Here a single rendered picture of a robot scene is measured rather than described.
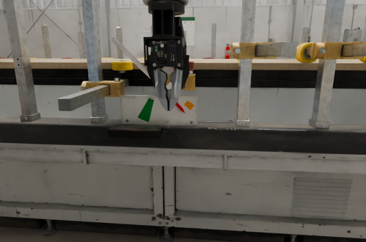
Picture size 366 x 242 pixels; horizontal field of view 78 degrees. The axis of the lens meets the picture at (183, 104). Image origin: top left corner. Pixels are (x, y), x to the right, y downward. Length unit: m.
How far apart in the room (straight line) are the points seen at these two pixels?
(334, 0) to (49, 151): 1.08
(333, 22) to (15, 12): 0.99
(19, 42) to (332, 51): 0.99
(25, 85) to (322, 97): 0.99
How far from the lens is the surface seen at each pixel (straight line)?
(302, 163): 0.92
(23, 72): 0.96
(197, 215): 1.24
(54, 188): 1.41
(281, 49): 0.53
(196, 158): 0.85
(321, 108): 0.84
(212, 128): 0.75
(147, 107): 0.77
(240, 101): 0.76
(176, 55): 0.42
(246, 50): 0.74
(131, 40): 8.23
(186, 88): 0.74
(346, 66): 1.11
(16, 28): 0.96
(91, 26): 0.82
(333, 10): 0.83
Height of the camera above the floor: 0.94
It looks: 13 degrees down
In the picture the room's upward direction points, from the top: straight up
